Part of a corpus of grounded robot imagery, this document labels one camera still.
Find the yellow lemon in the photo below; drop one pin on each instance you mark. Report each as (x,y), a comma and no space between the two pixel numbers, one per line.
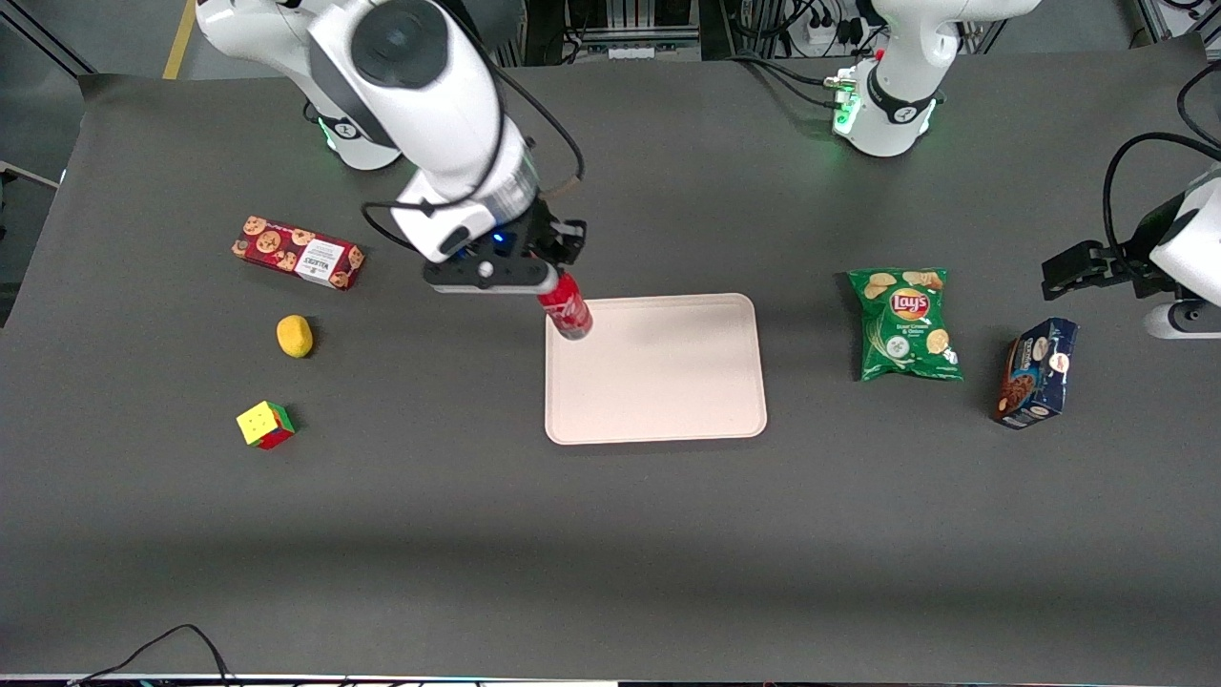
(294,336)

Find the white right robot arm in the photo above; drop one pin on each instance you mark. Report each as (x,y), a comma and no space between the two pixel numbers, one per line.
(420,105)

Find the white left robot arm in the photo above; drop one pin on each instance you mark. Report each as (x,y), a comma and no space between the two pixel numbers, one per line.
(897,95)

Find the colourful rubik's cube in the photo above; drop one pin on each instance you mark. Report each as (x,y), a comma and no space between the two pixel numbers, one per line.
(264,424)

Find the beige plastic tray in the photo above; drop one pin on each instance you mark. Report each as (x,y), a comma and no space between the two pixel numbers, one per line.
(668,372)

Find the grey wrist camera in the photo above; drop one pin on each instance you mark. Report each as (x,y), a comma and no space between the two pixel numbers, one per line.
(1183,321)
(488,275)

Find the green lays chips bag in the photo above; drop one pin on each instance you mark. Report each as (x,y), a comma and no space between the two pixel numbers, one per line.
(904,324)

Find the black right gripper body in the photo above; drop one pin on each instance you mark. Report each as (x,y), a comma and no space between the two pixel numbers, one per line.
(542,236)

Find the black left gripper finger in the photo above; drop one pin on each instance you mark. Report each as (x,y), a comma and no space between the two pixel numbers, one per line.
(1073,285)
(1070,258)

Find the white power strip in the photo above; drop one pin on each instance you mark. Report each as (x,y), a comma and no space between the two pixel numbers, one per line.
(822,32)

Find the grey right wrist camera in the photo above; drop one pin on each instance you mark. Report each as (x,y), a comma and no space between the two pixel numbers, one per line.
(488,275)

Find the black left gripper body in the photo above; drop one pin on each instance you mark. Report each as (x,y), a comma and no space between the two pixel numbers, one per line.
(1124,263)

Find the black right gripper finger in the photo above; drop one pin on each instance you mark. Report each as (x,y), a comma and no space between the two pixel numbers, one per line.
(570,240)
(540,256)

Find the dark blue cookie box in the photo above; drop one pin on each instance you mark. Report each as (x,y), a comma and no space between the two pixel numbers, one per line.
(1036,372)

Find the red coke bottle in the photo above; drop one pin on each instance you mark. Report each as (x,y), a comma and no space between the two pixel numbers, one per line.
(569,309)

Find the red cookie box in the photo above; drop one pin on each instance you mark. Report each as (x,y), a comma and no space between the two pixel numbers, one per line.
(298,252)

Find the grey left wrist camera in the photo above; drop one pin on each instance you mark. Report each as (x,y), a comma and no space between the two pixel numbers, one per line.
(1183,321)

